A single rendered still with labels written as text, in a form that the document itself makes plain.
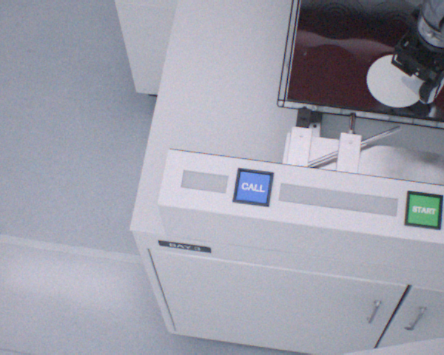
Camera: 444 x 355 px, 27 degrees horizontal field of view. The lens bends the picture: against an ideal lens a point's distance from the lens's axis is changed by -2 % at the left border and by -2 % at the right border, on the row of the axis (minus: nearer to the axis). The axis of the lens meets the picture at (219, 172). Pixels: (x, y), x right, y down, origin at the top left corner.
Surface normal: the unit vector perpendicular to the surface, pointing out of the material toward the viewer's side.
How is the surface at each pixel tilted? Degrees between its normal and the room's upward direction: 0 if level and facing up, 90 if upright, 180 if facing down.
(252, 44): 0
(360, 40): 0
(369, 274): 90
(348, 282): 90
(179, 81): 0
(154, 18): 90
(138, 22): 90
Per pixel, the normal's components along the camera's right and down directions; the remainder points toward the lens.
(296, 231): -0.16, 0.91
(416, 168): -0.04, -0.39
